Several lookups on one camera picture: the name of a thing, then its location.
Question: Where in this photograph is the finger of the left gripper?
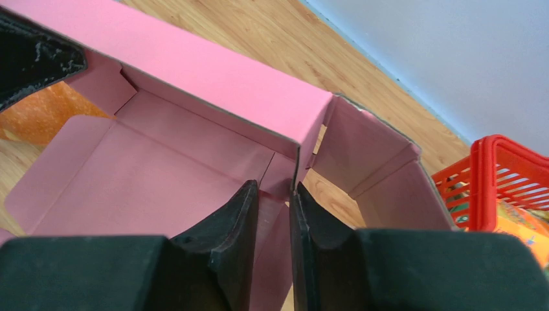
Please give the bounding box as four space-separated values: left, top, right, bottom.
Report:
1 8 88 111

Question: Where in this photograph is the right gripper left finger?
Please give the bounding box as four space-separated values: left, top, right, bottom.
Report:
1 180 259 310

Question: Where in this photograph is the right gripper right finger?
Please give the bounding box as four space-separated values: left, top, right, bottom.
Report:
289 184 548 310

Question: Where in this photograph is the pink paper box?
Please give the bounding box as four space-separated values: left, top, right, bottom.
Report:
1 1 453 310

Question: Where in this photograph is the orange snack box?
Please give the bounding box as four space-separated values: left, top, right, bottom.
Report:
494 200 548 269

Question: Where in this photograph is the orange pumpkin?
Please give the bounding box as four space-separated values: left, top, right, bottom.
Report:
1 82 111 145

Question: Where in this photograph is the red plastic basket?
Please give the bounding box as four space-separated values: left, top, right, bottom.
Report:
432 135 548 231

